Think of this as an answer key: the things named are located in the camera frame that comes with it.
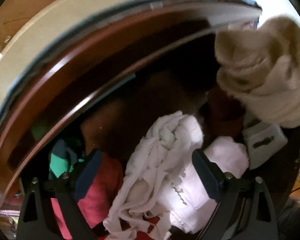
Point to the pink red underwear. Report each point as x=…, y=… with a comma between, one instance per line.
x=96, y=188

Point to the green and black underwear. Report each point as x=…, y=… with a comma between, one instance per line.
x=62, y=160

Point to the cream dresser top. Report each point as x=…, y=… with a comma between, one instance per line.
x=43, y=29

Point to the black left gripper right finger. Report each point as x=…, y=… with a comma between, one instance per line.
x=245, y=210

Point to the white plastic tag piece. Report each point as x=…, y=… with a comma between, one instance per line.
x=263, y=140

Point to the white lace underwear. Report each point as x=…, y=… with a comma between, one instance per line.
x=157, y=163

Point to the beige underwear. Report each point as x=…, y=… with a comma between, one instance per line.
x=261, y=68

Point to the white folded garment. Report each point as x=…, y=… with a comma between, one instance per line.
x=192, y=201

